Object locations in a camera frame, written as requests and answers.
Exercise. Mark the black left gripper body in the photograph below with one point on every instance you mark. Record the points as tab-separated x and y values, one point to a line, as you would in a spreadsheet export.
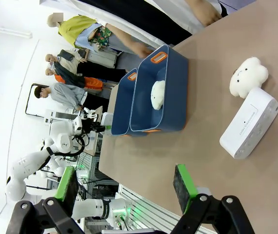
91	125

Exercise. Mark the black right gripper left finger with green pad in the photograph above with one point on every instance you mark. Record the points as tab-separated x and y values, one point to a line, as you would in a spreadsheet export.
67	185

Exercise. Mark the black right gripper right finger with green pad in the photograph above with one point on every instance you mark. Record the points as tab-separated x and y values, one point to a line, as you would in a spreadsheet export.
181	185

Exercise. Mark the white digital clock green display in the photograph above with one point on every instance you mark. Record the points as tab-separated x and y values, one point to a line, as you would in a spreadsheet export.
106	120

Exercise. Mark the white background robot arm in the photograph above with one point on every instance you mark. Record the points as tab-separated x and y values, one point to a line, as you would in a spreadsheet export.
53	168

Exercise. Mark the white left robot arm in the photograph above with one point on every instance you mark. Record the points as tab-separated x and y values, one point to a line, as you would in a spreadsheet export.
63	140

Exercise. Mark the person's bare forearm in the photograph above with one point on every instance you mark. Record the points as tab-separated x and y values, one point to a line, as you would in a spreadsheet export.
195	5

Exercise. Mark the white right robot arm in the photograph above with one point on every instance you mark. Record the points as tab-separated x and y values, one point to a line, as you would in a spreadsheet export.
92	207

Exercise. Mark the white rectangular digital clock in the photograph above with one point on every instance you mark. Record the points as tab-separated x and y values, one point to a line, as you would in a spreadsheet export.
246	124

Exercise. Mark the person's bare hand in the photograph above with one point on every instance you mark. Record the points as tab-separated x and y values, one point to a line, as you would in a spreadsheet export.
211	17

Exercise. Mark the person in grey sweater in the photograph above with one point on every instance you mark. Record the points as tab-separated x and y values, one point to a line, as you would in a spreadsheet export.
63	95

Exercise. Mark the person in orange trousers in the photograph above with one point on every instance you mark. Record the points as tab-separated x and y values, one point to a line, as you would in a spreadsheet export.
80	81

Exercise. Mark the black framed whiteboard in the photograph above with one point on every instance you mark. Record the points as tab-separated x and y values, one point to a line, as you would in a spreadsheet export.
30	102

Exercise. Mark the person in beige vest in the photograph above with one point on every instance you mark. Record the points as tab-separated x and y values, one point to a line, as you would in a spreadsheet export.
68	61

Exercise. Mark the white round plush toy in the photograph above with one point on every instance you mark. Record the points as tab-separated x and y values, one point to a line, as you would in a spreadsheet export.
158	95

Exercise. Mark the person in yellow shirt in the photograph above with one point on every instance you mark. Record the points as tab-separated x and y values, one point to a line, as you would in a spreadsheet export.
90	31

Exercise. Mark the person in black and white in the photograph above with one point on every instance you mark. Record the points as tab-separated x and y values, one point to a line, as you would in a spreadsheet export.
139	14

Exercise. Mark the white tooth plush toy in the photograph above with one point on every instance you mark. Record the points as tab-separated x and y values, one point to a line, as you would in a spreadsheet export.
247	75

